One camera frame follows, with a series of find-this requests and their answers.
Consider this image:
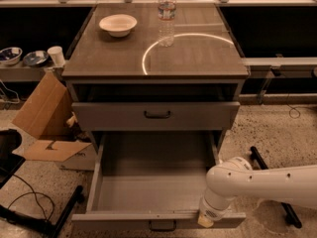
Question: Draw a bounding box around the grey drawer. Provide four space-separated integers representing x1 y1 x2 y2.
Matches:
70 131 247 233
72 102 240 131

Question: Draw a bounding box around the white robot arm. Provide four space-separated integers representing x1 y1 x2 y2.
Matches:
198 157 317 228

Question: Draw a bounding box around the grey top drawer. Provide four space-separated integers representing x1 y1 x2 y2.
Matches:
72 102 240 131

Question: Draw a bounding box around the grey drawer cabinet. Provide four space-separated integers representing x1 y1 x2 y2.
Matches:
62 3 249 152

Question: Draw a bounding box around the open cardboard box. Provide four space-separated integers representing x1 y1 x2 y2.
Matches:
13 72 96 171

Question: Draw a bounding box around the black stand base right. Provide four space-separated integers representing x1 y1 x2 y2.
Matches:
251 146 302 229

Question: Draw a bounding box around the black stand base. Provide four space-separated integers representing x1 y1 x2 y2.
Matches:
0 185 84 238
251 146 302 229

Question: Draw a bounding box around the black stand base left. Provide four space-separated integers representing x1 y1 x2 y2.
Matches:
0 185 84 238

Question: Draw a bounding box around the black chair seat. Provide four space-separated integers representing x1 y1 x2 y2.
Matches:
0 129 26 188

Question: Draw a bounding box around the clear plastic water bottle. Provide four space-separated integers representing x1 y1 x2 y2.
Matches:
158 0 176 47

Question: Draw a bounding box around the white paper cup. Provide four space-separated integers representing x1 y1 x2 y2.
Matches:
48 46 65 67

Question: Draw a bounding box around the blue white bowl right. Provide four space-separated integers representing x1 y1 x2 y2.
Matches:
23 51 49 67

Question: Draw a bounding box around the black cable at wall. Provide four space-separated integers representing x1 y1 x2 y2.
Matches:
285 72 308 120

